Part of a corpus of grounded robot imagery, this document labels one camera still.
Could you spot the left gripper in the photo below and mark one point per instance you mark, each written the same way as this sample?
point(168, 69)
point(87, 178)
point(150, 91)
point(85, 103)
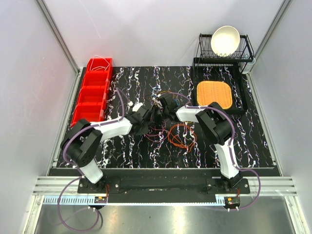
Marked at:
point(145, 130)

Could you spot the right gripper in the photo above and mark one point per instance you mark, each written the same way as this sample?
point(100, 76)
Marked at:
point(158, 108)

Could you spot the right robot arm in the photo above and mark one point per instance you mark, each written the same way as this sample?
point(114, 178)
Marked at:
point(216, 126)

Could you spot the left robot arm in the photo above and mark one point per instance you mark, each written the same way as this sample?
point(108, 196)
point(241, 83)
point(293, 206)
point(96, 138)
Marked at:
point(80, 144)

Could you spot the orange woven mat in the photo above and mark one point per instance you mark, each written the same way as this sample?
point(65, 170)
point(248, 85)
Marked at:
point(214, 91)

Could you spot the red bin nearest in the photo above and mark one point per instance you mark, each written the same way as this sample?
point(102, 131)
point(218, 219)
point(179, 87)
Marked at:
point(92, 112)

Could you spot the red bin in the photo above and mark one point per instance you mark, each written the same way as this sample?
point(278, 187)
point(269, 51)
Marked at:
point(98, 64)
point(96, 79)
point(92, 112)
point(92, 94)

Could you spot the black dish rack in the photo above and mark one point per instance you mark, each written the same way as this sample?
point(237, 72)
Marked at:
point(205, 55)

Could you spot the red bin farthest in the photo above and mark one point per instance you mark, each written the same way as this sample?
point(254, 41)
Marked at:
point(98, 64)

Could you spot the white cup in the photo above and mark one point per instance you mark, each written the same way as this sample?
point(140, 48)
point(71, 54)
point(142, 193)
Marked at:
point(245, 67)

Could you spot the white bowl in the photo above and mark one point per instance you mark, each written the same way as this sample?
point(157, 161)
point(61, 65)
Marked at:
point(225, 41)

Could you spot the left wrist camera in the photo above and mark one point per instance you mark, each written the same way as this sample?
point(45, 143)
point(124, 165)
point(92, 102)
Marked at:
point(134, 106)

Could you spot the aluminium frame post right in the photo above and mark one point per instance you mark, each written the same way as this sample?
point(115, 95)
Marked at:
point(273, 26)

